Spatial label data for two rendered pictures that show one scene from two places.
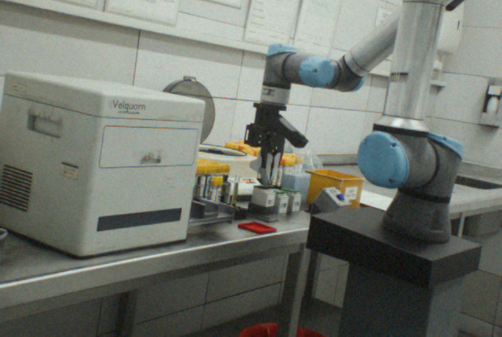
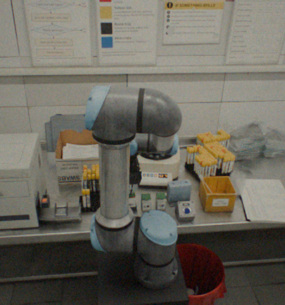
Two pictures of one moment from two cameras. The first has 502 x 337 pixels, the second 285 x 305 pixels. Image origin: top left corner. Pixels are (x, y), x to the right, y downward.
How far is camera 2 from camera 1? 154 cm
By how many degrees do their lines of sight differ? 50
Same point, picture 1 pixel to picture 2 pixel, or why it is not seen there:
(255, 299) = not seen: hidden behind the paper
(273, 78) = not seen: hidden behind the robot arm
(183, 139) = (16, 186)
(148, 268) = (1, 241)
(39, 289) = not seen: outside the picture
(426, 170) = (122, 249)
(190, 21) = (169, 60)
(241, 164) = (157, 165)
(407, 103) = (102, 207)
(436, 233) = (146, 283)
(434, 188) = (144, 257)
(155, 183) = (3, 205)
